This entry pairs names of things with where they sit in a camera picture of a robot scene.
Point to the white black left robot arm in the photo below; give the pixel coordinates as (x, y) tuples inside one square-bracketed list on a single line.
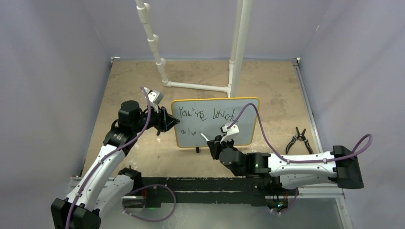
[(86, 204)]

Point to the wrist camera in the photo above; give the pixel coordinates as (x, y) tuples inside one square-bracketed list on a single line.
[(154, 97), (229, 132)]

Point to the white whiteboard marker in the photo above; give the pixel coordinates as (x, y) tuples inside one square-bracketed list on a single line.
[(204, 136)]

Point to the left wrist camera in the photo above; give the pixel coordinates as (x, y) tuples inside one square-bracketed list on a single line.
[(154, 97)]

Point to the aluminium table edge rail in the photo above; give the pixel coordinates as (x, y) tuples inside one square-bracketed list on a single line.
[(340, 200)]

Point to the yellow framed whiteboard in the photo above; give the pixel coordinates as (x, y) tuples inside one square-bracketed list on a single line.
[(208, 115)]

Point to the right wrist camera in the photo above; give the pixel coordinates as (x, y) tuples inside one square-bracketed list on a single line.
[(229, 132)]

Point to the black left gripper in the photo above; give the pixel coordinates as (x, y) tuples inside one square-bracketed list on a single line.
[(164, 121)]

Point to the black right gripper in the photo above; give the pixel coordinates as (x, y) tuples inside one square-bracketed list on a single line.
[(216, 146)]

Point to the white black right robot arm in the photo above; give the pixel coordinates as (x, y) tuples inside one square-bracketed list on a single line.
[(339, 166)]

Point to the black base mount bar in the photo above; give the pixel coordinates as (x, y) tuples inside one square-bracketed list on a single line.
[(257, 191)]

